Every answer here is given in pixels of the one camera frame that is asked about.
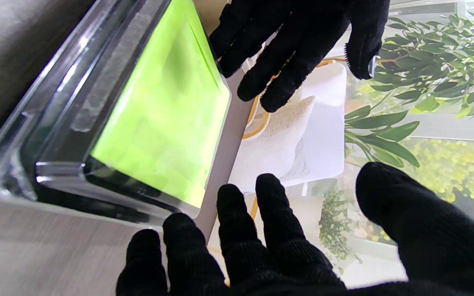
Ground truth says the clear lid with green sheet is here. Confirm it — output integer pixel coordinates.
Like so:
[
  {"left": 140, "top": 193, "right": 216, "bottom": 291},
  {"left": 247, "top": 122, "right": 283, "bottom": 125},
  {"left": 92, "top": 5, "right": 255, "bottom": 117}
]
[{"left": 0, "top": 0, "right": 232, "bottom": 226}]

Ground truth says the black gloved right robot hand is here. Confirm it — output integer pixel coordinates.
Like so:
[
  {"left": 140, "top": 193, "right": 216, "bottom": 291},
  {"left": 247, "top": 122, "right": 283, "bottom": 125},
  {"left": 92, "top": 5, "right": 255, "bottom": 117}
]
[{"left": 116, "top": 162, "right": 474, "bottom": 296}]

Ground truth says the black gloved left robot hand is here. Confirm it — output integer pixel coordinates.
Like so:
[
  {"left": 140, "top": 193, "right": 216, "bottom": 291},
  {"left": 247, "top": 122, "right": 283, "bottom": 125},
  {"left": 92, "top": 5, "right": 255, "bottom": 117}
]
[{"left": 209, "top": 0, "right": 390, "bottom": 113}]

